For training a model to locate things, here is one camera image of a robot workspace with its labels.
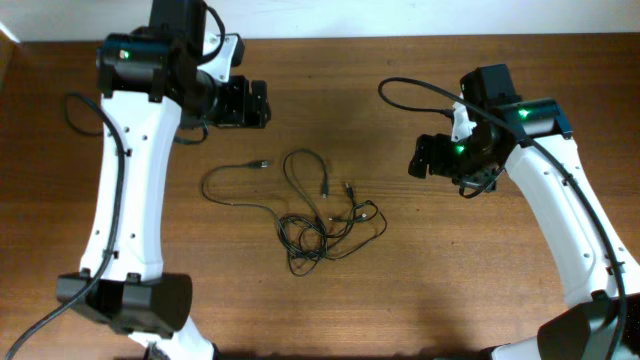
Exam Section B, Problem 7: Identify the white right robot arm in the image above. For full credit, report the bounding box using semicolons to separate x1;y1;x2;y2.
408;64;639;359

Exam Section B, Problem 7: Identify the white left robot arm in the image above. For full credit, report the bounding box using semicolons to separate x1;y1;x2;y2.
56;1;271;359

